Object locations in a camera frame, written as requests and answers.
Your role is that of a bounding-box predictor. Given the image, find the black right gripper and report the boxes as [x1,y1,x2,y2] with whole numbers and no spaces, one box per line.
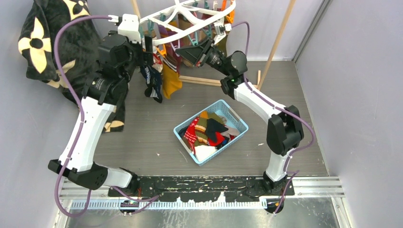
[175,36,231,77]

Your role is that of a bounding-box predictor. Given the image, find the navy black white sock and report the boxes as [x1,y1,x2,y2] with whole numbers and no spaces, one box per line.
[140,65,163,103]

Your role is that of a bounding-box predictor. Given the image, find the white clip hanger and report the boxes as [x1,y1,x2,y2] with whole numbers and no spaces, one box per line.
[139,0,236,46]

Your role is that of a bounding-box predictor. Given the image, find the brown white orange sock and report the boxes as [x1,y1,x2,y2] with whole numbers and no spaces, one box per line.
[162,55,182,99]

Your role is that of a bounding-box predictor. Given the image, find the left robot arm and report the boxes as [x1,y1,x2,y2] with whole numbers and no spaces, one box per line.
[48,31,154,196]

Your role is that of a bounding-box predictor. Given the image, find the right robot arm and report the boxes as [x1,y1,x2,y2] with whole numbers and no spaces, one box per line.
[175,38,304,195]

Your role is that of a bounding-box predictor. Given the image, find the black floral blanket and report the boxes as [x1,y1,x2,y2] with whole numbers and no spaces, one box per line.
[18,0,126,133]

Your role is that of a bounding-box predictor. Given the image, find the red white patterned sock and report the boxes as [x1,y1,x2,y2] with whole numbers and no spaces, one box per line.
[184,117,199,153]

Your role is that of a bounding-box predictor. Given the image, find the light blue plastic basket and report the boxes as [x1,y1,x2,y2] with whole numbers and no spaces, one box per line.
[173,100,249,166]

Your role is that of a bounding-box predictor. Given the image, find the white sock in basket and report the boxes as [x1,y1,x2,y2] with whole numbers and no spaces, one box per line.
[195,145,217,162]

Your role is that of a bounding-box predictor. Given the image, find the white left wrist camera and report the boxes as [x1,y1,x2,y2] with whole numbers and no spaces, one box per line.
[108,14,142,44]

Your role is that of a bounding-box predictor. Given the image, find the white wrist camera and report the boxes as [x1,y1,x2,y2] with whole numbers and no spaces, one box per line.
[108,14,142,44]
[214,21,232,45]

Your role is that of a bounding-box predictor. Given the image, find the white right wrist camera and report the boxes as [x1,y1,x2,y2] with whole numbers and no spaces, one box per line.
[214,21,232,45]

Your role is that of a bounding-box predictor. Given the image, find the wooden rack frame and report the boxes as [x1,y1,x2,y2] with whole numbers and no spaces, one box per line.
[130,0,297,90]

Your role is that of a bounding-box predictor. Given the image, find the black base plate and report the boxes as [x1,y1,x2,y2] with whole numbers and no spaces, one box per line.
[123,176,295,203]

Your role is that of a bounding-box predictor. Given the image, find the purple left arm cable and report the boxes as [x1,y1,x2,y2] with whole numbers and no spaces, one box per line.
[53,15,120,219]

